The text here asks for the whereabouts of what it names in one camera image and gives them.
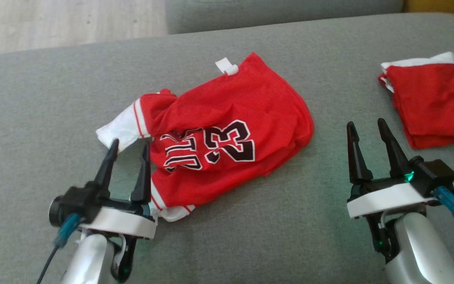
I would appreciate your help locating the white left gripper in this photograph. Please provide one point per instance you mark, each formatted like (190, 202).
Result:
(124, 223)

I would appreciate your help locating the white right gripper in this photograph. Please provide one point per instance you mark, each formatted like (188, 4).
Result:
(384, 197)

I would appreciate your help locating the red shorts white stripe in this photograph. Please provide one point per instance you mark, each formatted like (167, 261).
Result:
(436, 102)

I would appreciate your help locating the red number 23 jersey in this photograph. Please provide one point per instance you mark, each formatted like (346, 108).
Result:
(250, 106)

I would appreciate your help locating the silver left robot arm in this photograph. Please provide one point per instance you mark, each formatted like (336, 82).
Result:
(89, 260)

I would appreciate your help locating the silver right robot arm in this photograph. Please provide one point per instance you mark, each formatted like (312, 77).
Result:
(424, 252)

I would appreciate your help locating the wide grey sofa seat cushion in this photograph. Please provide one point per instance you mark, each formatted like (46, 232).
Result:
(53, 98)

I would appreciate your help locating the long yellow sofa backrest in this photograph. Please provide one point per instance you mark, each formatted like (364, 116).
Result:
(443, 8)

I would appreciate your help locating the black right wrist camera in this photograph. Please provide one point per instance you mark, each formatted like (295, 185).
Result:
(434, 175)

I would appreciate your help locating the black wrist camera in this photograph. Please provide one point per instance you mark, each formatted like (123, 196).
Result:
(434, 175)
(71, 203)

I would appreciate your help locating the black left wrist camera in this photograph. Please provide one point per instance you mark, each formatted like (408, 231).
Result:
(71, 203)

